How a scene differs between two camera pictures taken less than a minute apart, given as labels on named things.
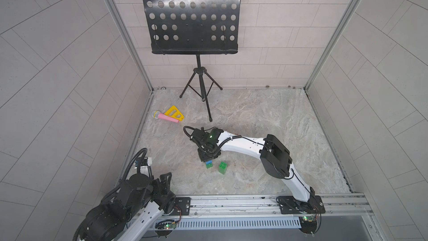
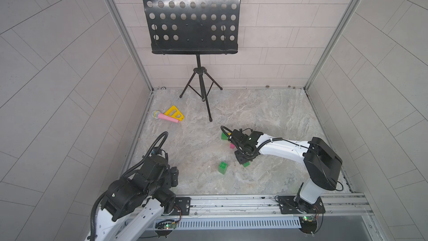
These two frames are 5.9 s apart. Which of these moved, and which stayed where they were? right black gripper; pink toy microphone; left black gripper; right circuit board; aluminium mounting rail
Moved: left black gripper; right black gripper
Stayed: pink toy microphone; aluminium mounting rail; right circuit board
